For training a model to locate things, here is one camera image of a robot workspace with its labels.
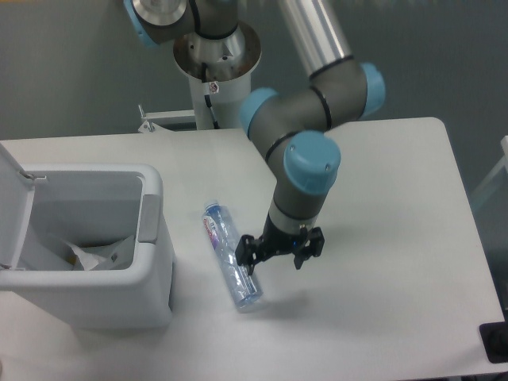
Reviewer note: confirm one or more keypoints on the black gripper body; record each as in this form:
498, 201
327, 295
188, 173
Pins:
279, 239

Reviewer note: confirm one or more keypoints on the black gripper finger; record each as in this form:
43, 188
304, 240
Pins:
308, 244
251, 251

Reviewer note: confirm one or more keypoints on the clear plastic water bottle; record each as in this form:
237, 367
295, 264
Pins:
244, 289

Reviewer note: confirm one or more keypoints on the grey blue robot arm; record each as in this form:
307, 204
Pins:
288, 131

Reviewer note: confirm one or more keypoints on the white plastic trash can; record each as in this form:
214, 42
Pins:
96, 205

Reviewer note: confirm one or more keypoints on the black table corner device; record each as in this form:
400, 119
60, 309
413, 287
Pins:
494, 338

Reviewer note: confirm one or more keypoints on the white pedestal base frame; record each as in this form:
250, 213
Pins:
184, 120

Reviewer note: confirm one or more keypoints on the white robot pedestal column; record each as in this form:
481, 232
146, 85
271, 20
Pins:
219, 71

